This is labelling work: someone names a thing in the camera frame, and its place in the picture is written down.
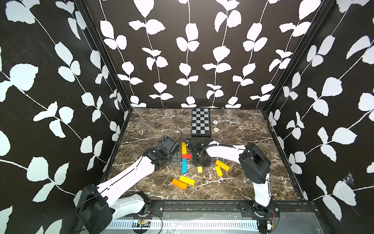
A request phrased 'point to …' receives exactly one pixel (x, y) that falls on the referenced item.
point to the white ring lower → (215, 129)
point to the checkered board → (200, 122)
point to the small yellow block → (200, 169)
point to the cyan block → (184, 165)
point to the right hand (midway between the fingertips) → (195, 163)
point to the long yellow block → (222, 165)
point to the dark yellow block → (218, 171)
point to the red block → (188, 156)
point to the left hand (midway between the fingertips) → (174, 156)
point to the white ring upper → (215, 122)
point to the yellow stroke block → (183, 148)
